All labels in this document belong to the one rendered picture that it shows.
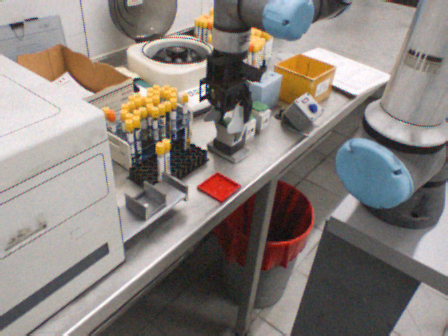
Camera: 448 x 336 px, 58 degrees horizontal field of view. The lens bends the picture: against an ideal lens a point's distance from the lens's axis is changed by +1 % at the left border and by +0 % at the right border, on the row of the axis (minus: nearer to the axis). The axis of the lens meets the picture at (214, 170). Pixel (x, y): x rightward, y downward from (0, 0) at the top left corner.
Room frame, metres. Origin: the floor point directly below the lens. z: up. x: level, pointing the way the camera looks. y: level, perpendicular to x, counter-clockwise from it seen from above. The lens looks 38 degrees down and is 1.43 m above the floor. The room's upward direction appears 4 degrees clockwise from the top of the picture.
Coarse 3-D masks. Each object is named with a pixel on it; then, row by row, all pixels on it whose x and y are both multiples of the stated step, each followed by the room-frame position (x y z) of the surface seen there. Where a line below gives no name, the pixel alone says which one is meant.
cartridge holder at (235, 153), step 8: (208, 144) 0.79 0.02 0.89; (216, 144) 0.78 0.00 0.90; (224, 144) 0.77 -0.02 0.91; (240, 144) 0.78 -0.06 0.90; (216, 152) 0.78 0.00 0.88; (224, 152) 0.76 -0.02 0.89; (232, 152) 0.76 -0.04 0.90; (240, 152) 0.77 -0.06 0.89; (248, 152) 0.78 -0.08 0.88; (232, 160) 0.75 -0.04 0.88
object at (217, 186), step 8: (216, 176) 0.69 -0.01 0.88; (224, 176) 0.68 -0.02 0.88; (200, 184) 0.65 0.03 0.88; (208, 184) 0.66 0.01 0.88; (216, 184) 0.66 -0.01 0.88; (224, 184) 0.66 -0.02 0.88; (232, 184) 0.66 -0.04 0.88; (208, 192) 0.63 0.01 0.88; (216, 192) 0.64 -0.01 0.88; (224, 192) 0.64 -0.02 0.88; (232, 192) 0.63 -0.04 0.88; (216, 200) 0.61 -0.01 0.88; (224, 200) 0.61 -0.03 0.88
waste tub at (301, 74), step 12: (288, 60) 1.14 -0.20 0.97; (300, 60) 1.18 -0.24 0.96; (312, 60) 1.16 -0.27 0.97; (276, 72) 1.09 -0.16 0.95; (288, 72) 1.06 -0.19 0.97; (300, 72) 1.18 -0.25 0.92; (312, 72) 1.15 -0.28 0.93; (324, 72) 1.13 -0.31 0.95; (288, 84) 1.06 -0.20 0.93; (300, 84) 1.03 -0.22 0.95; (312, 84) 1.01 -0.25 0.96; (324, 84) 1.07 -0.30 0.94; (288, 96) 1.05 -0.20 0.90; (300, 96) 1.03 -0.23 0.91; (312, 96) 1.02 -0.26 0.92; (324, 96) 1.08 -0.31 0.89
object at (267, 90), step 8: (272, 72) 1.04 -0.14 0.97; (264, 80) 0.98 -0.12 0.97; (272, 80) 0.99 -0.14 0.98; (280, 80) 1.02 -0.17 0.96; (256, 88) 0.95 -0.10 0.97; (264, 88) 0.95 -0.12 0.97; (272, 88) 0.99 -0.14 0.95; (256, 96) 0.95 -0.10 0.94; (264, 96) 0.96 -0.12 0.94; (272, 96) 0.99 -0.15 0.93; (272, 104) 1.00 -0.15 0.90; (272, 112) 0.98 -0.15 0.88
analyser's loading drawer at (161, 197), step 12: (168, 180) 0.61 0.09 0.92; (144, 192) 0.57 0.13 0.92; (156, 192) 0.55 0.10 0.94; (168, 192) 0.58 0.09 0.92; (180, 192) 0.58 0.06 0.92; (132, 204) 0.53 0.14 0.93; (144, 204) 0.54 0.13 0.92; (156, 204) 0.55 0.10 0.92; (168, 204) 0.55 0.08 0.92; (120, 216) 0.51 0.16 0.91; (132, 216) 0.51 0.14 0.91; (144, 216) 0.51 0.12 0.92; (156, 216) 0.52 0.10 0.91; (132, 228) 0.48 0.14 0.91
